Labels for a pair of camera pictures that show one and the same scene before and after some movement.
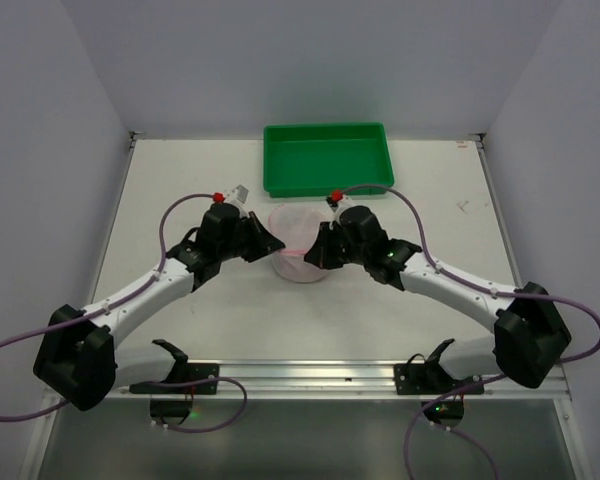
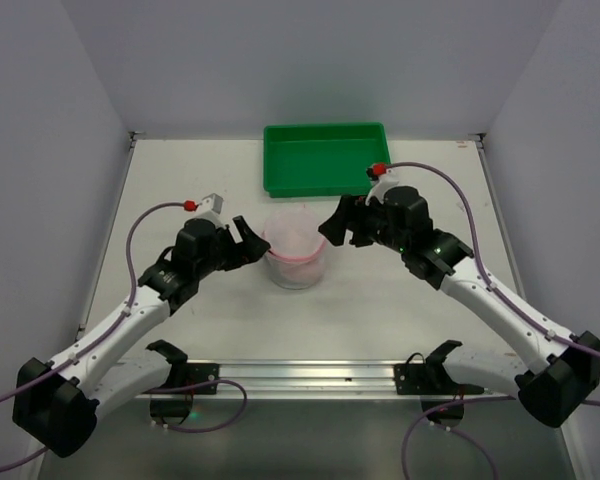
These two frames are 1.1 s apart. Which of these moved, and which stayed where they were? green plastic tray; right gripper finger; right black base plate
Moved: right gripper finger
Stayed: right black base plate; green plastic tray
